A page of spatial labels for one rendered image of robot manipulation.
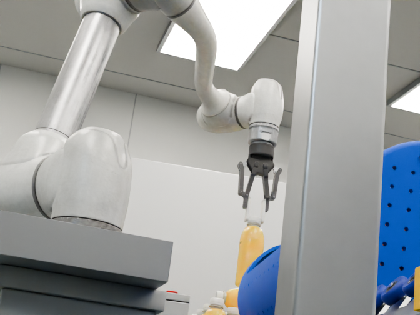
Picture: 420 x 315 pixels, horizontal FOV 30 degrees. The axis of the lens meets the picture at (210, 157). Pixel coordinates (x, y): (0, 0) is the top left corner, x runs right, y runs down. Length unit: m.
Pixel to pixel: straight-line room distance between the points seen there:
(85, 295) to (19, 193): 0.36
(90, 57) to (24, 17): 3.94
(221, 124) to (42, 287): 1.08
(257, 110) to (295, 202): 1.76
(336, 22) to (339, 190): 0.14
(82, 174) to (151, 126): 5.10
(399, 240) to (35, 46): 5.28
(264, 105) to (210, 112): 0.18
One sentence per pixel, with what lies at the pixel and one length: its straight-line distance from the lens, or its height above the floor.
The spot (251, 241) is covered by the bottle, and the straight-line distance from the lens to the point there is 2.23.
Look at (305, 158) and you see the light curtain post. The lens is 0.58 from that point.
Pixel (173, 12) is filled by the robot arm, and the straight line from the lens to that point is 2.08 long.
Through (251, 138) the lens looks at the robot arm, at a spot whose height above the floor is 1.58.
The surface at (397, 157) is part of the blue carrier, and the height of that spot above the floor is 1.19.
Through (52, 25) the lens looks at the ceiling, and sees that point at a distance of 5.93.
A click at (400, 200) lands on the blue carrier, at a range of 1.25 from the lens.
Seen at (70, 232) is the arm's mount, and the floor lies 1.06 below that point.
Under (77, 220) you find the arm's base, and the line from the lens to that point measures 1.62.
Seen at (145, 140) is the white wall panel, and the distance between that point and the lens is 6.68.
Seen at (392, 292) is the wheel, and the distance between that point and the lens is 1.07.
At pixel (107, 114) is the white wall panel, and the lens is 6.69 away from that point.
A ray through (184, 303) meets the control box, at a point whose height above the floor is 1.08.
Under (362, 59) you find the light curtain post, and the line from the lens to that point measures 0.62.
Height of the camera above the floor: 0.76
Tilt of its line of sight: 19 degrees up
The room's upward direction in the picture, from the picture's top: 7 degrees clockwise
